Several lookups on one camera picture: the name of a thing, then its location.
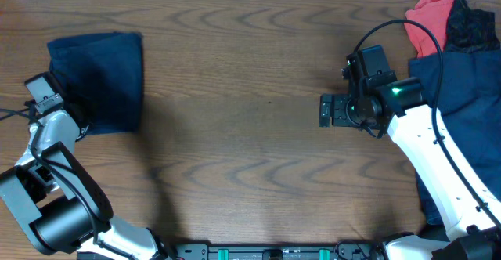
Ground black patterned garment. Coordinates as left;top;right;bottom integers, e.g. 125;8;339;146
432;0;500;54

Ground blue denim jeans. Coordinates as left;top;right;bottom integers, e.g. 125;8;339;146
407;49;501;226

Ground navy blue shorts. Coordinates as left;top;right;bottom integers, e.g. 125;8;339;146
47;32;144;135

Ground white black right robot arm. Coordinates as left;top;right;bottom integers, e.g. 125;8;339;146
319;78;500;259

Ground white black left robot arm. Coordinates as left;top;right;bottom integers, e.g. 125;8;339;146
1;88;177;259

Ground red cloth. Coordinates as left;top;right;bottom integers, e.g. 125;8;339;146
404;0;455;58

